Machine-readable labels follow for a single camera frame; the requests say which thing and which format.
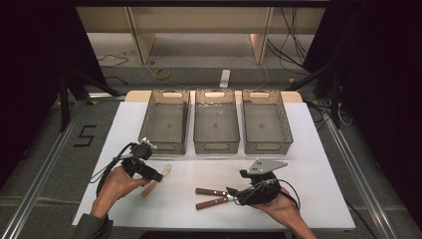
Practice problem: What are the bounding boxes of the white power cable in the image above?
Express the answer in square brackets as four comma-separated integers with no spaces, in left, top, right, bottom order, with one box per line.
[228,54,271,91]

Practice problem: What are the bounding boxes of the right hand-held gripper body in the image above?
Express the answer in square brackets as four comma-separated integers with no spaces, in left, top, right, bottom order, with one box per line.
[236,158,289,206]

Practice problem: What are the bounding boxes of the white power strip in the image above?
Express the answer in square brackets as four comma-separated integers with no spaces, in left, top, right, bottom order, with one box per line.
[219,69,231,90]

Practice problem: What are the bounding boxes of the aluminium floor rail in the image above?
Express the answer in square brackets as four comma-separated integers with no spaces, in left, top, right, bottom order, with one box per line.
[0,99,84,239]
[322,116,399,239]

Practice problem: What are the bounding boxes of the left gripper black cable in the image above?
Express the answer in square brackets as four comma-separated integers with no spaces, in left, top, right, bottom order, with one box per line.
[89,142,137,197]

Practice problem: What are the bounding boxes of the bundle of black cables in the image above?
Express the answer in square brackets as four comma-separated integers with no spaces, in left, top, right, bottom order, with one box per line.
[267,6,310,76]

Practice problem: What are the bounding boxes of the yellow tape roll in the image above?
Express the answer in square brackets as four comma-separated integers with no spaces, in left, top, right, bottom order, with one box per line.
[154,68,171,81]

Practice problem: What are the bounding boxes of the wooden-handled spoon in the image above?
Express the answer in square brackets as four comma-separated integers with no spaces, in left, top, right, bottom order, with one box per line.
[140,163,173,199]

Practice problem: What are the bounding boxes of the black metal stand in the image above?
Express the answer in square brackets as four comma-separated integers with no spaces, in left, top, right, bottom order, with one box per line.
[58,66,120,132]
[285,63,342,128]

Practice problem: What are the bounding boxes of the thin black floor cable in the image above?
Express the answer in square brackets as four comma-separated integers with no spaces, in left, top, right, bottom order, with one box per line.
[97,54,129,69]

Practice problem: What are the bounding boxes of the white table board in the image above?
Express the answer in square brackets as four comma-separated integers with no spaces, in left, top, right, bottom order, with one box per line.
[72,101,356,231]

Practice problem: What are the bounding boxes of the person's left hand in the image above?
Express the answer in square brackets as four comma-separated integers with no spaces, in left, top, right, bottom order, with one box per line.
[91,165,152,218]

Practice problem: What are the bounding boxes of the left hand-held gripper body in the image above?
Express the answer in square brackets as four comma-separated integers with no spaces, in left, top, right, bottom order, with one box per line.
[120,137,164,183]

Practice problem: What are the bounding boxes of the beige wooden shelf unit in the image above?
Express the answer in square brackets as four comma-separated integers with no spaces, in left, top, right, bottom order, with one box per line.
[76,6,326,66]

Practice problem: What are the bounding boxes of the person's right hand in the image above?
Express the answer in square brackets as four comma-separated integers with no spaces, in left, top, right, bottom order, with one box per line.
[251,187,302,227]

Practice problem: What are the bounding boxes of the clear grey plastic bin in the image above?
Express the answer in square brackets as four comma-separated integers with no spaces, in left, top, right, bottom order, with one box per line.
[137,89,191,155]
[242,89,295,155]
[193,89,241,155]

